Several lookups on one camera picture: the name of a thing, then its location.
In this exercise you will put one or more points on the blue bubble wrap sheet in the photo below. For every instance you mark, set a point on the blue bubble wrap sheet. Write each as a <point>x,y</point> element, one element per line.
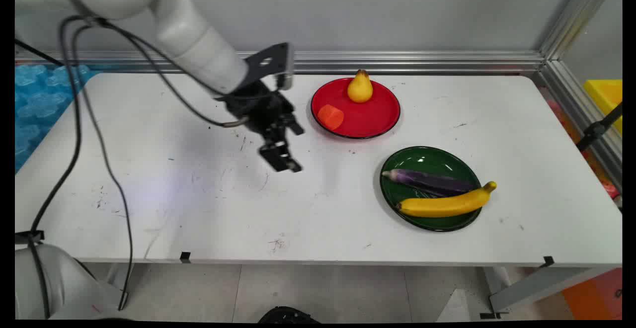
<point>37,104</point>

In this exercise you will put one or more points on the small red object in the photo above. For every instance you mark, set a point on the small red object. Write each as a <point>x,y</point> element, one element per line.
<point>608,189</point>

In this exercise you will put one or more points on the purple toy eggplant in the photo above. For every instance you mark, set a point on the purple toy eggplant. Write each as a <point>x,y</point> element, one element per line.
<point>432,181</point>

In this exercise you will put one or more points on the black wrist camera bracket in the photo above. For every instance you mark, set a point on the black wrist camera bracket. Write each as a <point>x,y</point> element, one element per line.
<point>278,54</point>

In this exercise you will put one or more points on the orange toy carrot piece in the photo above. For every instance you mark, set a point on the orange toy carrot piece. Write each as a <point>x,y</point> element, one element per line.
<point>330,117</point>

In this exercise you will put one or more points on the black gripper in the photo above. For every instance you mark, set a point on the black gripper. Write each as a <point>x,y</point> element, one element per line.
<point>258,107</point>

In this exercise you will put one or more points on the black round floor object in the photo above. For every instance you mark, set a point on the black round floor object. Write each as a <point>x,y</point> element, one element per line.
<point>288,315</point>

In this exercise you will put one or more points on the red round plate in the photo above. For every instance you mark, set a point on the red round plate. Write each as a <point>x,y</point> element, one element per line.
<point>367,119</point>

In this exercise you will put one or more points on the short aluminium frame rail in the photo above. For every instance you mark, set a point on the short aluminium frame rail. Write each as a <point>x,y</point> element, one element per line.
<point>584,114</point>

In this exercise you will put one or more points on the yellow plastic box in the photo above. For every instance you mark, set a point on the yellow plastic box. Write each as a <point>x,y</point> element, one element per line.
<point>606,94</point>

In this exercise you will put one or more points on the black tape marker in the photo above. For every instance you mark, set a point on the black tape marker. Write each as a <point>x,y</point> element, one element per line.
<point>185,257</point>
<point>548,261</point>

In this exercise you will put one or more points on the long aluminium frame rail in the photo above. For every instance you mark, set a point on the long aluminium frame rail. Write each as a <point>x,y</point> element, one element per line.
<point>397,62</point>

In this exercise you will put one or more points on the aluminium frame post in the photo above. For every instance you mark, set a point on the aluminium frame post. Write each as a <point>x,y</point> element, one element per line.
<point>576,15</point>

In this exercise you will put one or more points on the green round plate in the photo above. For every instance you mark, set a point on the green round plate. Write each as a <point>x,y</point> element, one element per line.
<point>427,161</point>

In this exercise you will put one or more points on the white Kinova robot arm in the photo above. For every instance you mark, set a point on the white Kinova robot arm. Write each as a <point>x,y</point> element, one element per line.
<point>189,30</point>

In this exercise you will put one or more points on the grey table leg beam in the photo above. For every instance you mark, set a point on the grey table leg beam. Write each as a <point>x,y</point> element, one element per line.
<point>541,286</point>

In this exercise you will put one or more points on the yellow toy banana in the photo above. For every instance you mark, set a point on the yellow toy banana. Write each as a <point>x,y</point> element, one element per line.
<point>442,204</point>

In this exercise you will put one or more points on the yellow toy pear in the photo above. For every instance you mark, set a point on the yellow toy pear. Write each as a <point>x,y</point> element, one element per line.
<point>359,89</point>

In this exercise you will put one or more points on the orange floor panel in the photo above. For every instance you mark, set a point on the orange floor panel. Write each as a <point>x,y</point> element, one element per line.
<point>596,293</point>

